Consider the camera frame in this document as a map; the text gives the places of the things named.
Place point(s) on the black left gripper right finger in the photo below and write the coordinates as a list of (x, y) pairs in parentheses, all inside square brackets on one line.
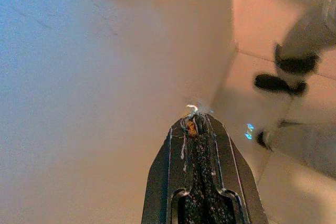
[(231, 171)]

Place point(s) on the small metal wall hook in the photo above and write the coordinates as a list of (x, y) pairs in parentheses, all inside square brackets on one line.
[(193, 108)]

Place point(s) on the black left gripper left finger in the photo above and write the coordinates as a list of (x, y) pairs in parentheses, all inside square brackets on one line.
[(168, 171)]

